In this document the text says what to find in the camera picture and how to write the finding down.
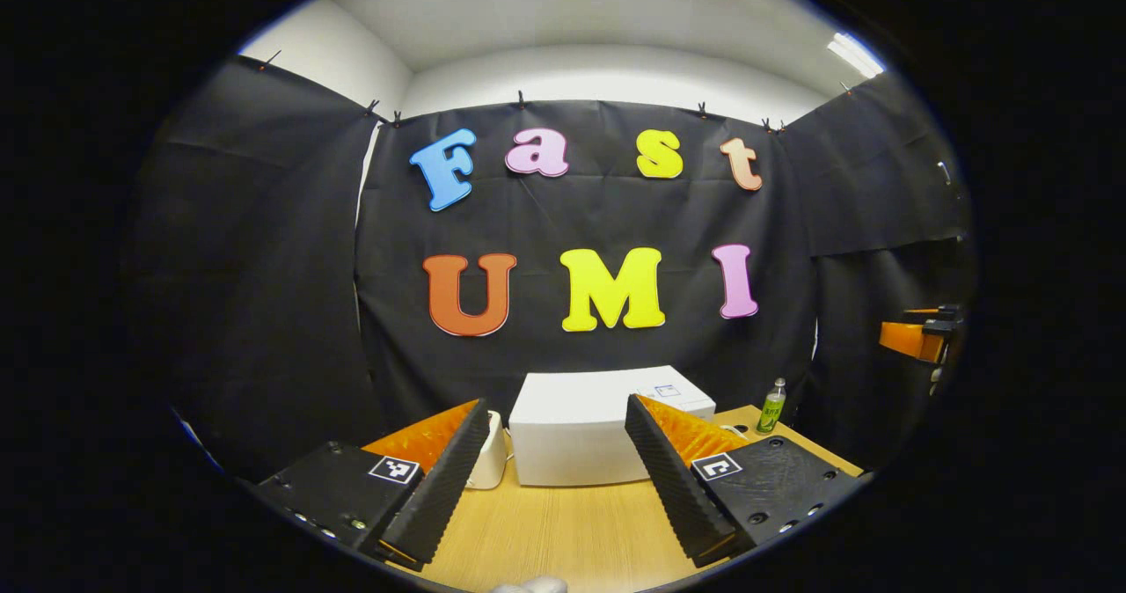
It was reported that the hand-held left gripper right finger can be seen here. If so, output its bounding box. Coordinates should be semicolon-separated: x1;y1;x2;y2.
625;393;863;567

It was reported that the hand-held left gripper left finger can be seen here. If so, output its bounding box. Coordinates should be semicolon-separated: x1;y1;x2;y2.
255;398;491;572

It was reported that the white microwave oven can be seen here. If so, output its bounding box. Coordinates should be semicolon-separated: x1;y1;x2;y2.
508;365;717;487

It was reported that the white toaster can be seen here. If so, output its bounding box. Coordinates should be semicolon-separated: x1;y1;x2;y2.
464;410;508;490

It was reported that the green label bottle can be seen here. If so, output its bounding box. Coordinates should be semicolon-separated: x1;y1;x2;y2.
757;377;788;436

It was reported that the ceiling light panel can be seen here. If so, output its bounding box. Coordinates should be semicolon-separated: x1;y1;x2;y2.
827;33;885;79

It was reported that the black backdrop cloth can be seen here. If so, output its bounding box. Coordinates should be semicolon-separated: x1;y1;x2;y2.
123;56;977;480

